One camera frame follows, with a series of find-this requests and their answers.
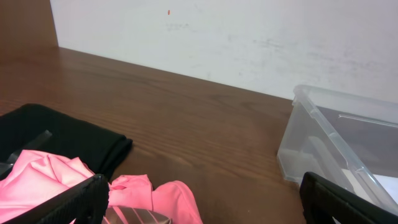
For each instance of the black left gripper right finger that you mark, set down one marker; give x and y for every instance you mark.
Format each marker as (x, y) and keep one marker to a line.
(327, 203)

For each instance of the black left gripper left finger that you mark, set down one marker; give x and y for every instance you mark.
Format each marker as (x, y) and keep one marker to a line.
(84, 203)

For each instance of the pink shirt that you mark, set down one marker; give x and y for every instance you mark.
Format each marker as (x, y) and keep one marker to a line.
(39, 176)

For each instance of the clear plastic storage bin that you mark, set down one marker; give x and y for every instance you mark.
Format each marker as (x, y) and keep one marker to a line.
(347, 139)

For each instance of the black garment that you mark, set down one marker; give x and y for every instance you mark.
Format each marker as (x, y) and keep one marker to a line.
(38, 127)

